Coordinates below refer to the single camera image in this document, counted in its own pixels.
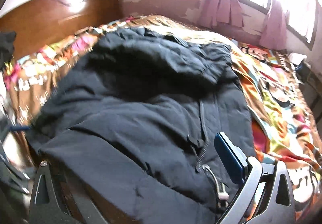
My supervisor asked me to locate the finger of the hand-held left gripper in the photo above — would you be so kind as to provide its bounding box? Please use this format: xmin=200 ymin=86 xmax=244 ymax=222
xmin=5 ymin=123 xmax=30 ymax=132

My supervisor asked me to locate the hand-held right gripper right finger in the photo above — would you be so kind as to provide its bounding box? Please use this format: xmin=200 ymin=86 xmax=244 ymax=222
xmin=214 ymin=132 xmax=296 ymax=224

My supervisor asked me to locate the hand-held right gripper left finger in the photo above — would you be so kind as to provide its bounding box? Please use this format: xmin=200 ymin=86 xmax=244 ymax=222
xmin=29 ymin=161 xmax=106 ymax=224

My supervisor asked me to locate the dark navy padded jacket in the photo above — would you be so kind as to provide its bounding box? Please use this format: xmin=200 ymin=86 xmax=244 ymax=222
xmin=25 ymin=26 xmax=257 ymax=224

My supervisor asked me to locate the brown colourful printed blanket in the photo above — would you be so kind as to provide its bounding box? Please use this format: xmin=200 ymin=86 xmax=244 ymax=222
xmin=0 ymin=14 xmax=322 ymax=224

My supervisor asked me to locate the black cloth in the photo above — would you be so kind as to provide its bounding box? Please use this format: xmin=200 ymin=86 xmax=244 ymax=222
xmin=0 ymin=31 xmax=17 ymax=69

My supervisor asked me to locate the wooden headboard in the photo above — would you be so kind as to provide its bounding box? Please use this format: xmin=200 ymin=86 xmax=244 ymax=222
xmin=0 ymin=0 xmax=124 ymax=63

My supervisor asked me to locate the white pillow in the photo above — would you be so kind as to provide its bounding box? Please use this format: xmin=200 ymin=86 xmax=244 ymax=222
xmin=289 ymin=52 xmax=308 ymax=64

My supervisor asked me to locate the pink curtain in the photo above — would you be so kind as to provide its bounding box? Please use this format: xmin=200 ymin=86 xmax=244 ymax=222
xmin=260 ymin=0 xmax=291 ymax=44
xmin=201 ymin=0 xmax=248 ymax=29

